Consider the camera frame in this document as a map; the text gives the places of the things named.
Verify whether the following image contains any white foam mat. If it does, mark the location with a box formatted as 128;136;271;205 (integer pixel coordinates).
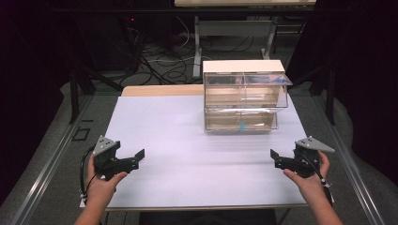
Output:
79;94;309;210

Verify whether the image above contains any person's left hand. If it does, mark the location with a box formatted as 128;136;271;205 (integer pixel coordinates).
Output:
84;153;129;214

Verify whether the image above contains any person's right hand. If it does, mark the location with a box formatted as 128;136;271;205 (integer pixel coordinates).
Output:
283;151;331;208

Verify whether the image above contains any white background desk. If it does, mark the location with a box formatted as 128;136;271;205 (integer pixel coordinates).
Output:
174;0;317;79

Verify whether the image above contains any dark equipment with red light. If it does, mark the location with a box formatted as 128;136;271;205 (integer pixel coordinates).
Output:
93;13;142;74

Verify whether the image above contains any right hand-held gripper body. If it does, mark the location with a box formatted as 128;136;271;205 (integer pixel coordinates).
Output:
274;135;336;179

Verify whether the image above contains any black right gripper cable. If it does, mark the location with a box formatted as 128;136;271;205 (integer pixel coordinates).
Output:
300;153;334;204

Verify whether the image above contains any clear drawer box white top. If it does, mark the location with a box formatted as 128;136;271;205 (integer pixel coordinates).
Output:
202;59;294;134

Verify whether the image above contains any black metal stand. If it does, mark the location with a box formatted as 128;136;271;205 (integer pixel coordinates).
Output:
68;52;125;125
289;59;337;127

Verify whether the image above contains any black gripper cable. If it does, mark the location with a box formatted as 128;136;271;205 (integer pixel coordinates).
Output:
300;153;334;204
79;145;109;199

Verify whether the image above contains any metal floor rail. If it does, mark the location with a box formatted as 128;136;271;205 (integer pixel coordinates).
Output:
313;93;387;225
10;93;95;225

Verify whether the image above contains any tangle of floor cables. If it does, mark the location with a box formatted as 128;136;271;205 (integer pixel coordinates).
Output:
125;15;256;86

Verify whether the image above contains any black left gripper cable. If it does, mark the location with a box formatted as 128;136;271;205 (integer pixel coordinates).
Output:
79;145;109;199

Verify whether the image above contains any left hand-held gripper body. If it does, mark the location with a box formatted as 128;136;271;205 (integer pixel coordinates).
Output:
92;135;141;182

